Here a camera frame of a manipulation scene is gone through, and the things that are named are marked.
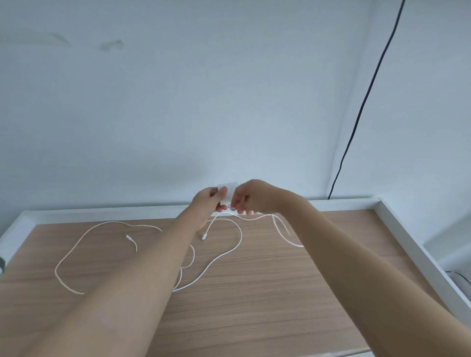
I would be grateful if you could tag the person's right hand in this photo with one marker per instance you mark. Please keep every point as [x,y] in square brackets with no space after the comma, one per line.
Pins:
[263,196]

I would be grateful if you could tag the person's left hand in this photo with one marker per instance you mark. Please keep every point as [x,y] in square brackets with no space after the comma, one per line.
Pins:
[201,207]

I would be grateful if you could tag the person's left fingers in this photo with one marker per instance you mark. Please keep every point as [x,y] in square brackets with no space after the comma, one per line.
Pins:
[222,192]

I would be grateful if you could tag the person's right fingers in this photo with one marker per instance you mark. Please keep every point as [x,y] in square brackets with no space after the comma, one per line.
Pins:
[241,202]

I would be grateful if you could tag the white charger adapter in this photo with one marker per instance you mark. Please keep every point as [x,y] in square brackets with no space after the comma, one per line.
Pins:
[230,187]

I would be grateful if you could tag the person's right forearm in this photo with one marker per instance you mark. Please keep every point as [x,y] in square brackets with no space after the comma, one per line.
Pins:
[353,264]

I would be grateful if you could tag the person's left forearm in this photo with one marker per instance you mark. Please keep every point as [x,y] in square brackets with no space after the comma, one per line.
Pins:
[147,272]

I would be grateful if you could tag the small dark object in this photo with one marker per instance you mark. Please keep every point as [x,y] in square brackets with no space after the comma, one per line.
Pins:
[1,262]

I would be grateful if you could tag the white table frame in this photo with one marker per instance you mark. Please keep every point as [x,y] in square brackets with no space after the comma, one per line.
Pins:
[110,212]

